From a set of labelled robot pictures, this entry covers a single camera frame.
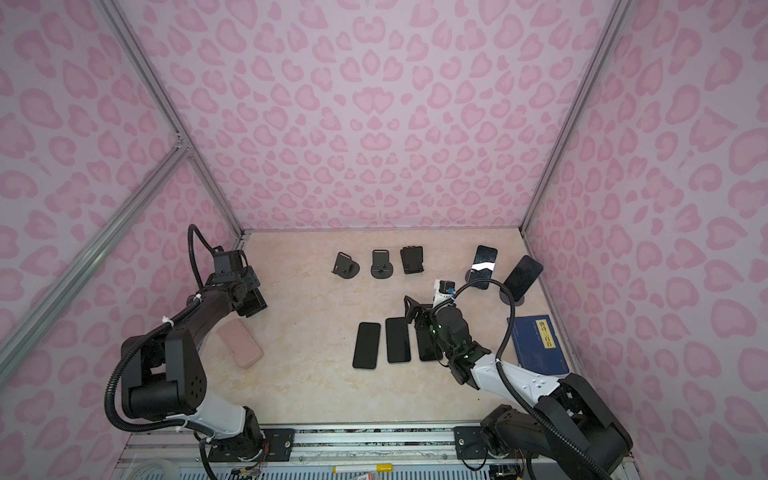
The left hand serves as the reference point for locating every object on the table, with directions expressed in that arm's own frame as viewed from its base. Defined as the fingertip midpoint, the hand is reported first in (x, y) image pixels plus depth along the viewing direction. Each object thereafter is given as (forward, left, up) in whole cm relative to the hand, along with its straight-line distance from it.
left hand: (237, 274), depth 91 cm
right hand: (-10, -54, +1) cm, 55 cm away
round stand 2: (+9, -31, -9) cm, 33 cm away
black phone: (-18, -39, -14) cm, 45 cm away
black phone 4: (-1, -88, -3) cm, 88 cm away
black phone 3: (+7, -78, -8) cm, 78 cm away
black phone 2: (-16, -48, -13) cm, 53 cm away
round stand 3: (+4, -73, -10) cm, 73 cm away
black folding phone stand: (+12, -54, -10) cm, 56 cm away
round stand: (+8, -43, -10) cm, 45 cm away
